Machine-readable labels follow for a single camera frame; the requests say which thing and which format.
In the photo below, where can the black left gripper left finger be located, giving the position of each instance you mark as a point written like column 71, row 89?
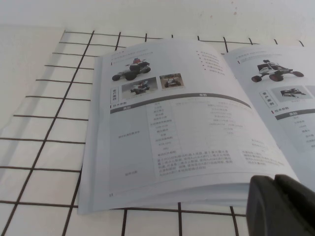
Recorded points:
column 263, row 209

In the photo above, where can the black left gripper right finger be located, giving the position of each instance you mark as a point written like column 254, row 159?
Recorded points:
column 302, row 211

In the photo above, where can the white product catalogue book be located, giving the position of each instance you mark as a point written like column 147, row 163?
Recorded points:
column 187, row 118

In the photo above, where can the white black-grid tablecloth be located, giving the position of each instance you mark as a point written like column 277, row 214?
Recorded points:
column 44, row 147

